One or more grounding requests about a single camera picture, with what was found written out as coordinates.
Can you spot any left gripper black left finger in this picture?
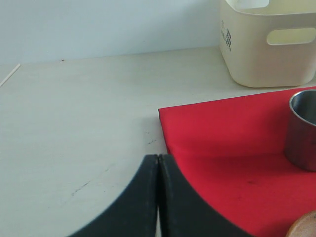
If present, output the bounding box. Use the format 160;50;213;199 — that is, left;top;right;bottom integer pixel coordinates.
71;155;158;237

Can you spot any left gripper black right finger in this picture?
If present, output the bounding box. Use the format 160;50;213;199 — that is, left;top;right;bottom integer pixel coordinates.
158;155;251;237

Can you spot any red tablecloth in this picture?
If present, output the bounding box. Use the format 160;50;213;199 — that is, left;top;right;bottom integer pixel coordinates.
159;89;316;237

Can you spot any brown wooden plate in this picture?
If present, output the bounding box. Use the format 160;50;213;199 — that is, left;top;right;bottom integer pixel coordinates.
286;210;316;237

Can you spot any stainless steel cup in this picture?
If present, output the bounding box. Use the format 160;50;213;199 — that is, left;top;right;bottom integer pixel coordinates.
284;89;316;172

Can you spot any cream plastic storage bin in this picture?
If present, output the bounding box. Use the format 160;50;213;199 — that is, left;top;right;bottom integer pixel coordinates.
220;0;316;88

